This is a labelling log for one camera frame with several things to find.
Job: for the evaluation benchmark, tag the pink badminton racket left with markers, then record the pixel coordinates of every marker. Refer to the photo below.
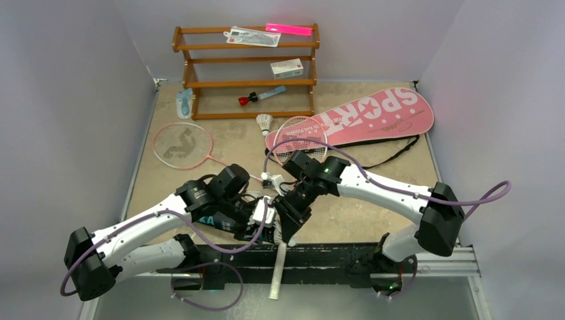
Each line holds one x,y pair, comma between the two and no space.
183,145

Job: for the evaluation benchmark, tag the pink fluorescent bar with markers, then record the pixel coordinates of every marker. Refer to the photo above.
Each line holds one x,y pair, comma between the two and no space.
289,29

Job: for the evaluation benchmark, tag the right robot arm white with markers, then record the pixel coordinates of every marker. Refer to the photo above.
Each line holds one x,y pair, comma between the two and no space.
435,216

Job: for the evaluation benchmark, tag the white shuttlecock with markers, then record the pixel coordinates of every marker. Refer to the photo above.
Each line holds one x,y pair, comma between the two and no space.
278,236
264,121

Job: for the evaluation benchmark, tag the red black blue marker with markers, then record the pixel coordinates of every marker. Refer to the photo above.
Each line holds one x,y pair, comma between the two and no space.
253,97

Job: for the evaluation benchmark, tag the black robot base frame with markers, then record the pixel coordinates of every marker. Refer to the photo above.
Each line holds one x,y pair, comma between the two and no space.
358,265

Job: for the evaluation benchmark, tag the light blue white device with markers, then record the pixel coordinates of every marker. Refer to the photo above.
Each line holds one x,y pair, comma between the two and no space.
184,103

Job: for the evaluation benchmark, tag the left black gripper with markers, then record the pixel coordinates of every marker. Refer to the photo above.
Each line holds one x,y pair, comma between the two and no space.
255,231

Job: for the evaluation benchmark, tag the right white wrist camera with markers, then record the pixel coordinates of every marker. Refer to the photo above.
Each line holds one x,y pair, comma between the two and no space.
273,182

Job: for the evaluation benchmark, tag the black shuttlecock tube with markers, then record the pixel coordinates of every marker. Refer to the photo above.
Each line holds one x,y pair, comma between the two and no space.
240,231

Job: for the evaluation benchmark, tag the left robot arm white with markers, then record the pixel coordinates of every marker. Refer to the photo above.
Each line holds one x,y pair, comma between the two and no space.
97,260

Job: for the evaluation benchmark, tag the white packaged item on shelf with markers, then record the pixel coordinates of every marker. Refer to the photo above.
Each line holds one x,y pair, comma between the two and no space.
245,36

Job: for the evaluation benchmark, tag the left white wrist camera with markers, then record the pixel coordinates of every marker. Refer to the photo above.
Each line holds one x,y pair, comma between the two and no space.
263,212

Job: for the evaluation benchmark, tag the pink sport racket bag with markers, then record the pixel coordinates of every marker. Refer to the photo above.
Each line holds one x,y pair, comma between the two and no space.
389,114

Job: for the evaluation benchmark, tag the white red small box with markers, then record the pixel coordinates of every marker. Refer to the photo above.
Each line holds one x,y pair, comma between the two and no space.
287,69

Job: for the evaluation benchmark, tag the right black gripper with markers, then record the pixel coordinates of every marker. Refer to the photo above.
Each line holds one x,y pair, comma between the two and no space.
290,210

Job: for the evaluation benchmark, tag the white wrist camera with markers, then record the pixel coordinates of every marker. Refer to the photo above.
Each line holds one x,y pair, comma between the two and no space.
263,212
273,182

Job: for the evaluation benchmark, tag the wooden three-tier shelf rack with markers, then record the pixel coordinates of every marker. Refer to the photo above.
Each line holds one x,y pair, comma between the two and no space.
191,80

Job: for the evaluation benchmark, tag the pink white badminton racket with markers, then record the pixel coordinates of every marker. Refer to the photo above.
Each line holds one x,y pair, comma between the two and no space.
303,134

